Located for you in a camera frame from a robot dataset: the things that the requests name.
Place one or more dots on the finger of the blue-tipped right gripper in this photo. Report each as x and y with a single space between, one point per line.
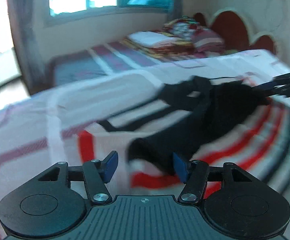
268 86

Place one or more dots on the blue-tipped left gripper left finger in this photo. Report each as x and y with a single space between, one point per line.
97 173

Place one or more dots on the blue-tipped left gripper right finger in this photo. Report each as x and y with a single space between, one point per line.
194 175

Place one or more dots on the striped white red black sweater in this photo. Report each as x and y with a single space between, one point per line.
198 120

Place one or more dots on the red scalloped headboard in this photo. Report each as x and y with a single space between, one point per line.
237 31

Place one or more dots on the pink white patterned bedsheet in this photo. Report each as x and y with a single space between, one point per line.
44 130

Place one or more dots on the folded colourful blanket stack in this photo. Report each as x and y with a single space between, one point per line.
181 37

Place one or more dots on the purple striped mattress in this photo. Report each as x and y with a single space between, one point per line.
99 61

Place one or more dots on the grey curtain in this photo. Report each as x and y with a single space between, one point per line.
32 67

